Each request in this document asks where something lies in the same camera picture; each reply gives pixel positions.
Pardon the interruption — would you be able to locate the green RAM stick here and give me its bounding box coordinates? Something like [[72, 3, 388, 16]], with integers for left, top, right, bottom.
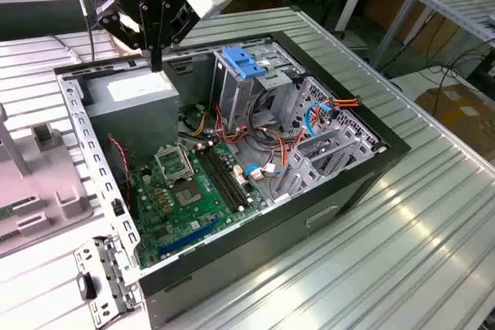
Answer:
[[0, 205, 19, 223]]

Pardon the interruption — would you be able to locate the green motherboard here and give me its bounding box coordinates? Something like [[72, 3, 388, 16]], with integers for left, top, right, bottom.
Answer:
[[129, 140, 264, 269]]

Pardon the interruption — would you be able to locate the grey power supply unit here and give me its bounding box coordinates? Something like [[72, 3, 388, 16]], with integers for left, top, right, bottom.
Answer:
[[83, 66, 181, 161]]

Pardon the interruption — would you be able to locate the metal slot bracket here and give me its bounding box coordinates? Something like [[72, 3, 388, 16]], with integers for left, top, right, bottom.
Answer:
[[73, 233, 142, 327]]

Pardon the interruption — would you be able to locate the grey metal drive cage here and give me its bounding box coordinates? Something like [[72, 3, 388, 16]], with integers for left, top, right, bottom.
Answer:
[[211, 41, 307, 134]]

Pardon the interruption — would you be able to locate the grey parts rack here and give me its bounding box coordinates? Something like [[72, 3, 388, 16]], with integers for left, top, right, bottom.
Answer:
[[0, 102, 96, 258]]

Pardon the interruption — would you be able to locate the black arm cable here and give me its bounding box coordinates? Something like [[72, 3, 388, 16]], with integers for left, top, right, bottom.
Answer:
[[69, 0, 113, 63]]

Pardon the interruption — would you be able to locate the red black fan wire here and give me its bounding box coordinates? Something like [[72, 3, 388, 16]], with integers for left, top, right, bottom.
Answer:
[[106, 134, 131, 188]]

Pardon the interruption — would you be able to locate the brown cardboard box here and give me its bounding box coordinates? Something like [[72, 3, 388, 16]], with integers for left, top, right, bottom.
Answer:
[[415, 82, 495, 161]]

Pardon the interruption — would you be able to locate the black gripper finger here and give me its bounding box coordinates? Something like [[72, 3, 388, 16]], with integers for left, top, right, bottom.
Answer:
[[96, 0, 158, 72], [157, 1, 202, 72]]

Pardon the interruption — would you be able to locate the blue expansion slot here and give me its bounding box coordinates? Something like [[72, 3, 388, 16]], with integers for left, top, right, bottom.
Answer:
[[157, 216, 221, 258]]

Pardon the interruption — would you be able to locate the CPU socket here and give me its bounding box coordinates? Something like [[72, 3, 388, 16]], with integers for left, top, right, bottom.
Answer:
[[172, 179, 204, 207]]

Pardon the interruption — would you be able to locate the metal socket cover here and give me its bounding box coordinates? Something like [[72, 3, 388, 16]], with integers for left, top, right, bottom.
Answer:
[[153, 144, 194, 184]]

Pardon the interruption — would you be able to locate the black PC case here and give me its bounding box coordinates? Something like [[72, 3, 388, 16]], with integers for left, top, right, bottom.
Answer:
[[53, 5, 411, 327]]

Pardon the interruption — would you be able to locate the black RAM slot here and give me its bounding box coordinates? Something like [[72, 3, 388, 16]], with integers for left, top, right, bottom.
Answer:
[[208, 142, 251, 207], [194, 147, 236, 213], [199, 146, 241, 211], [203, 144, 246, 209]]

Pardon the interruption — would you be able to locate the orange red power wire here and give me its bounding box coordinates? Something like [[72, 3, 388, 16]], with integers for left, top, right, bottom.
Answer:
[[292, 97, 361, 150]]

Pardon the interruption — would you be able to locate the coloured power wire bundle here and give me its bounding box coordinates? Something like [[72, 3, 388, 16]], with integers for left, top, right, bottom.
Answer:
[[181, 90, 295, 168]]

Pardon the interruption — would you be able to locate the blue plastic drive bracket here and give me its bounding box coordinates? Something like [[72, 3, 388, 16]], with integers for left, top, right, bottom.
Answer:
[[222, 46, 268, 80]]

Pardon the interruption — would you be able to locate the light blue SATA wire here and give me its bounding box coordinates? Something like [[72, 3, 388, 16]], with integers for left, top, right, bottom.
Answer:
[[245, 100, 334, 181]]

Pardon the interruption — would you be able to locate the grey metal disk bay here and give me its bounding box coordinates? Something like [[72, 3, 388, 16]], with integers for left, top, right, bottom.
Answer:
[[270, 74, 390, 207]]

